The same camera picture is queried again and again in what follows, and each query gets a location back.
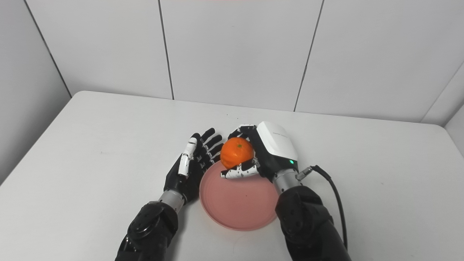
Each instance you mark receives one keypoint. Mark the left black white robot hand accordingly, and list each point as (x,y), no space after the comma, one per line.
(183,183)

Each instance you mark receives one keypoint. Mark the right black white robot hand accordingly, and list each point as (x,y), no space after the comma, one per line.
(275,152)

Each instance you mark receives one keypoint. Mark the orange fruit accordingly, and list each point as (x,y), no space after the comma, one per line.
(236,152)

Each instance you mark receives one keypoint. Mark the pink round plate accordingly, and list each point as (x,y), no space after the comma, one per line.
(239,203)

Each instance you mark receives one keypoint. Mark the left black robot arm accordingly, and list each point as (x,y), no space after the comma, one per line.
(150,228)

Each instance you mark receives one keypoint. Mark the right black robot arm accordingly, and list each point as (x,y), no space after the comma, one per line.
(308,224)

